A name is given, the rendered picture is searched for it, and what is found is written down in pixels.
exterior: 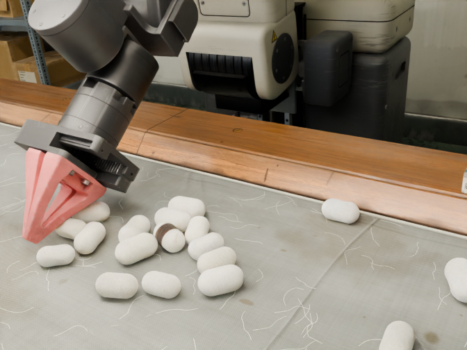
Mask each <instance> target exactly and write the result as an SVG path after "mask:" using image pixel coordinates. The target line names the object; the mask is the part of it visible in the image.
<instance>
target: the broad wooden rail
mask: <svg viewBox="0 0 467 350"><path fill-rule="evenodd" d="M76 91H77V90H72V89H67V88H63V87H55V86H50V85H43V84H38V83H30V82H26V81H16V80H13V79H9V78H1V77H0V122H1V123H4V124H9V125H12V126H18V127H22V126H23V125H24V122H25V121H26V119H32V120H35V121H39V122H44V123H48V124H53V125H56V126H57V125H58V122H59V121H60V119H61V117H62V116H63V114H64V112H65V111H66V109H67V107H68V105H69V104H70V102H71V100H72V99H73V97H74V95H75V94H76ZM116 149H117V150H118V151H120V152H123V153H128V154H131V155H135V156H140V157H143V158H148V159H152V160H157V161H160V162H163V163H168V164H171V165H177V166H180V167H185V168H188V169H193V170H197V171H200V172H206V173H209V174H214V175H217V176H222V177H225V178H230V179H234V180H237V181H242V182H246V183H251V184H254V185H259V186H262V187H266V188H271V189H274V190H279V191H282V192H287V193H291V194H296V195H300V196H303V197H308V198H311V199H316V200H319V201H326V200H328V199H338V200H341V201H348V202H352V203H355V204H356V205H357V206H358V208H359V210H362V211H365V212H368V213H373V214H376V215H381V216H385V217H390V218H393V219H398V220H402V221H405V222H410V223H413V224H418V225H422V226H427V227H430V228H435V229H438V230H442V231H447V232H450V233H456V234H459V235H464V236H467V194H466V193H463V192H461V187H462V183H463V177H464V172H465V171H466V168H467V155H466V154H461V153H453V152H449V151H441V150H436V149H428V148H423V147H415V146H411V145H406V144H398V143H394V142H386V141H381V140H374V139H369V138H364V137H357V136H352V135H344V134H340V133H332V132H327V131H319V130H315V129H310V128H302V127H298V126H290V125H285V124H278V123H273V122H265V121H261V120H256V119H248V118H243V117H235V116H231V115H223V114H218V113H214V112H206V111H201V110H193V109H189V108H181V107H176V106H169V105H164V104H159V103H152V102H147V101H141V103H140V105H139V107H138V109H137V110H136V113H135V115H134V116H133V119H132V120H131V122H130V124H129V126H128V128H127V129H126V131H125V133H124V135H123V137H122V139H121V140H120V143H119V144H118V146H117V148H116Z"/></svg>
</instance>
